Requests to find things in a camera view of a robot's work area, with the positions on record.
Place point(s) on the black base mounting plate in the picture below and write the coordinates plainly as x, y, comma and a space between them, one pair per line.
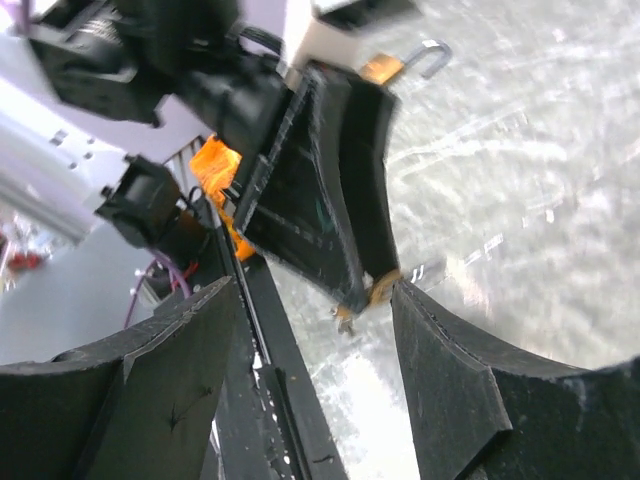
269, 420

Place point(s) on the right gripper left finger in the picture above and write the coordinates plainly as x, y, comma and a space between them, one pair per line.
138, 404

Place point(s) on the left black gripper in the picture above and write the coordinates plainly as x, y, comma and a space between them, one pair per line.
286, 129

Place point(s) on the orange chips bag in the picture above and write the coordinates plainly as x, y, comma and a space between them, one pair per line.
215, 166

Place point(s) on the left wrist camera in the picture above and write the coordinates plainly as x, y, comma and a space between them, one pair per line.
345, 25

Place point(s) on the small metal key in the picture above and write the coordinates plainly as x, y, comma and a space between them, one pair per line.
345, 326

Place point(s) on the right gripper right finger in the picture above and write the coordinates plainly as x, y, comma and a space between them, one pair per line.
481, 408

